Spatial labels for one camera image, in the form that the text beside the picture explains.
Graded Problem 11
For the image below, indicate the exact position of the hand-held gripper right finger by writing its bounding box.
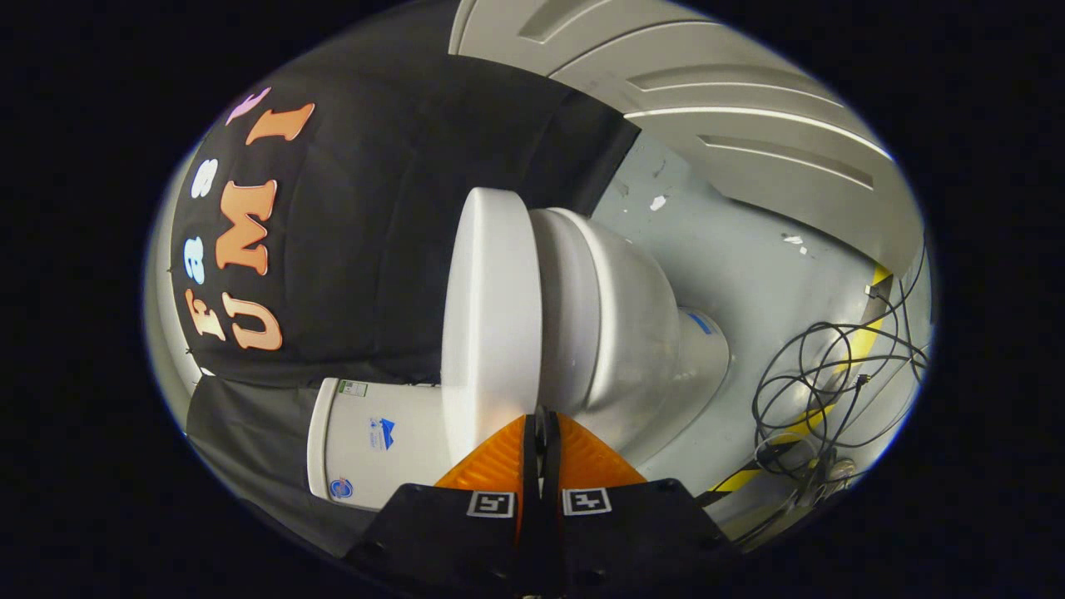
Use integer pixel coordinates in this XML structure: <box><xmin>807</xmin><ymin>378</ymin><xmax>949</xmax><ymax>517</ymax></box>
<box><xmin>541</xmin><ymin>408</ymin><xmax>743</xmax><ymax>599</ymax></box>

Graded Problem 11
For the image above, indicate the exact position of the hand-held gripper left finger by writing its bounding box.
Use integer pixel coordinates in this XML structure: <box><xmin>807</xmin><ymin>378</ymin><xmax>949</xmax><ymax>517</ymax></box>
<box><xmin>344</xmin><ymin>408</ymin><xmax>543</xmax><ymax>599</ymax></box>

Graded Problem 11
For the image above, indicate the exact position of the white toilet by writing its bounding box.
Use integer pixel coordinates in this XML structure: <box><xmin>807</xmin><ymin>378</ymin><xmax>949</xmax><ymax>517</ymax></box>
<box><xmin>307</xmin><ymin>207</ymin><xmax>732</xmax><ymax>511</ymax></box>

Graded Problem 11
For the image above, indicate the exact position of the yellow black floor tape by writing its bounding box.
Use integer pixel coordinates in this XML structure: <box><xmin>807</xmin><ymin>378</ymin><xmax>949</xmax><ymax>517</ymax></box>
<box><xmin>697</xmin><ymin>265</ymin><xmax>894</xmax><ymax>508</ymax></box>

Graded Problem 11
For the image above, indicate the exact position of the black backdrop cloth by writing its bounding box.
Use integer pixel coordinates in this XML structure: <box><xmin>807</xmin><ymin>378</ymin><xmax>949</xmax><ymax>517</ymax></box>
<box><xmin>171</xmin><ymin>50</ymin><xmax>643</xmax><ymax>560</ymax></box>

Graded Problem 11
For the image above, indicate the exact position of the white panelled cabinet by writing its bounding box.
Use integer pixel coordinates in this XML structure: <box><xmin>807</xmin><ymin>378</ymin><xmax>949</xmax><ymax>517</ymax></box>
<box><xmin>448</xmin><ymin>0</ymin><xmax>918</xmax><ymax>277</ymax></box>

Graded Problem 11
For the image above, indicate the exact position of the tangle of black cables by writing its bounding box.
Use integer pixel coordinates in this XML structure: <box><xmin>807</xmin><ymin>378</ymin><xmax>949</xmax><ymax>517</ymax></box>
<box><xmin>752</xmin><ymin>241</ymin><xmax>931</xmax><ymax>510</ymax></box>

